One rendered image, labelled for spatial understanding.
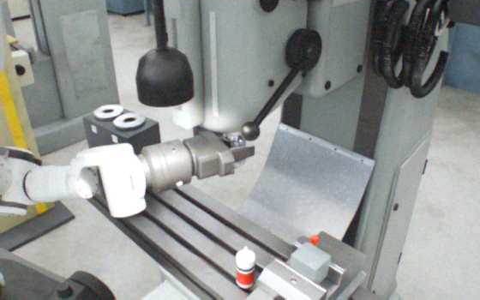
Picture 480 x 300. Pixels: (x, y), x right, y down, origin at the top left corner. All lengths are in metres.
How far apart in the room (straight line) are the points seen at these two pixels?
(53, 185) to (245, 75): 0.41
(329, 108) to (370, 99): 0.13
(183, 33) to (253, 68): 0.12
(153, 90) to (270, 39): 0.23
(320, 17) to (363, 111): 0.38
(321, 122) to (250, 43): 0.56
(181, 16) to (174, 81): 0.14
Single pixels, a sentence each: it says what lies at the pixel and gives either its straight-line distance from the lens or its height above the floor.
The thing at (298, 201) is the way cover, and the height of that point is 0.94.
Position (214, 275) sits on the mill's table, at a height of 0.94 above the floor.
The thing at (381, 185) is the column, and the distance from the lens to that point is 1.12.
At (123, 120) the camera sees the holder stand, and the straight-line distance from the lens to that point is 1.16.
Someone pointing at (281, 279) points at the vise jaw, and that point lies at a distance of 0.78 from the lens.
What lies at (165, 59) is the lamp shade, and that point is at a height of 1.50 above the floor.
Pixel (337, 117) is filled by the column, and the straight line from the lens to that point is 1.06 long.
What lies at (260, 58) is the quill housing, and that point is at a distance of 0.60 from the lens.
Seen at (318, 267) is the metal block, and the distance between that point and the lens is 0.77.
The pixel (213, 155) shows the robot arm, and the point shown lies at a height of 1.26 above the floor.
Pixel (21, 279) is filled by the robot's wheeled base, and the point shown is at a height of 0.57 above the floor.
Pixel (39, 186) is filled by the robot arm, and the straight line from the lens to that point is 0.81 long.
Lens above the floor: 1.65
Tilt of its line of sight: 30 degrees down
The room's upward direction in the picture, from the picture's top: straight up
